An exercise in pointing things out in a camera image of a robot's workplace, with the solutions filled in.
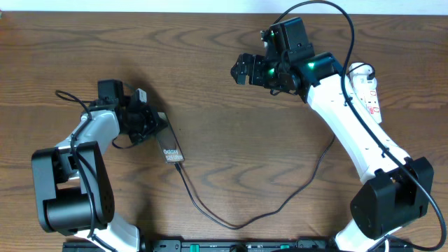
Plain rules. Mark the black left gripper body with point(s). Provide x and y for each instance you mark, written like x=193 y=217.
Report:
x=142 y=122

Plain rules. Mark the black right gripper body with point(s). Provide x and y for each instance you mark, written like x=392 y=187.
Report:
x=263 y=73

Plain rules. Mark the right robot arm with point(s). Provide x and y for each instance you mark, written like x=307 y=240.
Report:
x=395 y=186

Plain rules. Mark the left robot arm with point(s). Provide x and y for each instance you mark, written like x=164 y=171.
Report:
x=73 y=192

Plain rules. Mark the white USB charger plug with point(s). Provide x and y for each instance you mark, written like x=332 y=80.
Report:
x=366 y=69

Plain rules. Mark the white power strip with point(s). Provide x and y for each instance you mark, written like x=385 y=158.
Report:
x=366 y=91

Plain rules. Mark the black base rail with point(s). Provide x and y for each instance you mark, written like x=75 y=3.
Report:
x=171 y=245

